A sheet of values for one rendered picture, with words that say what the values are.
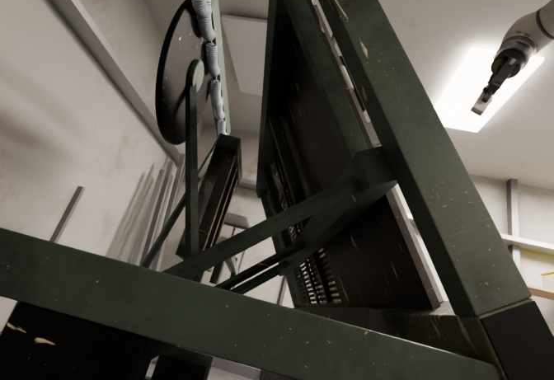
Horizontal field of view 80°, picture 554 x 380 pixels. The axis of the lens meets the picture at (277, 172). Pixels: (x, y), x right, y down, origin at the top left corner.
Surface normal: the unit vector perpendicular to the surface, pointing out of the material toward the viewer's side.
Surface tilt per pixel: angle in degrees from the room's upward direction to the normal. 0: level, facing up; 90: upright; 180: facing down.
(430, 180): 90
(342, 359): 90
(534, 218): 90
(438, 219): 90
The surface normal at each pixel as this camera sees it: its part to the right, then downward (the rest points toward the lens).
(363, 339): 0.08, -0.38
